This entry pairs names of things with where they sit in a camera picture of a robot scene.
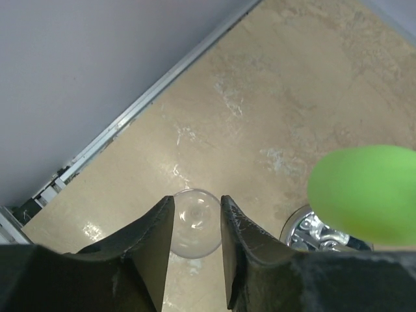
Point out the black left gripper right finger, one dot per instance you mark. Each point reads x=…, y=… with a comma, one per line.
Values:
x=263, y=274

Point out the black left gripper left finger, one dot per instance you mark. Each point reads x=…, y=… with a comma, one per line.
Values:
x=125, y=271

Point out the green plastic goblet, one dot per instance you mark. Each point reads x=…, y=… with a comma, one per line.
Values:
x=367, y=192

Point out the clear wine glass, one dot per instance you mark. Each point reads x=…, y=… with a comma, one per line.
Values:
x=196, y=230

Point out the silver wire wine glass rack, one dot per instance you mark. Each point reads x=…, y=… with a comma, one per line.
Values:
x=305, y=232

